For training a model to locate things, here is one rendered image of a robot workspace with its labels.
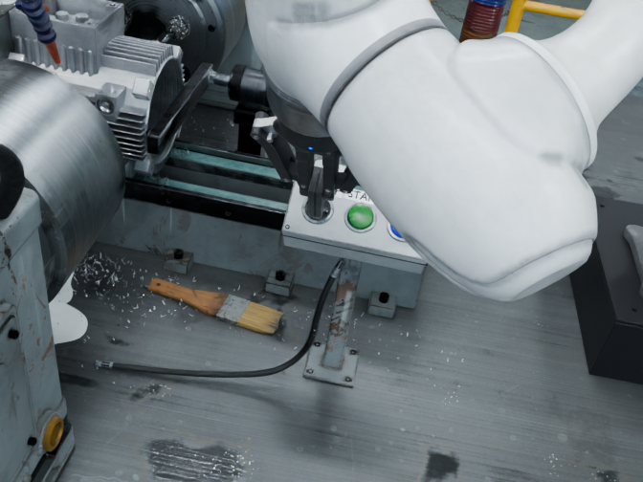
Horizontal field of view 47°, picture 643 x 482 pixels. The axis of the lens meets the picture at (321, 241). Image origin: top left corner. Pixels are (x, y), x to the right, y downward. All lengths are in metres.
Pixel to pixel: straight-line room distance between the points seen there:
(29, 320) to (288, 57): 0.39
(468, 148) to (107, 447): 0.64
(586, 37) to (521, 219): 0.13
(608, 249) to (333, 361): 0.47
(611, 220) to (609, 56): 0.82
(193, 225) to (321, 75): 0.69
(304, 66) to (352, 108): 0.04
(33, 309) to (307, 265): 0.49
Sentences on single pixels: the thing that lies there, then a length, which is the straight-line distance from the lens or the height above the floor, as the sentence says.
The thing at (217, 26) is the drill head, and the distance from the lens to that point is 1.28.
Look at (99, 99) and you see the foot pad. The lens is 1.04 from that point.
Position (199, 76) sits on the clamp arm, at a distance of 1.20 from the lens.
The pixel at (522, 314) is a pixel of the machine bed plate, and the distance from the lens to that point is 1.20.
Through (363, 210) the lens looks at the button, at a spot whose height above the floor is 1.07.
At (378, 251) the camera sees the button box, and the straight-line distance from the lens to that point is 0.83.
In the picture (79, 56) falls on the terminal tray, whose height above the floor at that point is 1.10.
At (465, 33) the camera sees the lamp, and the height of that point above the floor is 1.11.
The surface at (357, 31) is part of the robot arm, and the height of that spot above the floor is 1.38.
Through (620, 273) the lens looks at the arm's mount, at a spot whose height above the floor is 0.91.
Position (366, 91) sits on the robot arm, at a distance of 0.44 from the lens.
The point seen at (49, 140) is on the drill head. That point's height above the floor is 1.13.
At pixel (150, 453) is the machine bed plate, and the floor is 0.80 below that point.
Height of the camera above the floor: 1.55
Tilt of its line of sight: 37 degrees down
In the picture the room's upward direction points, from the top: 9 degrees clockwise
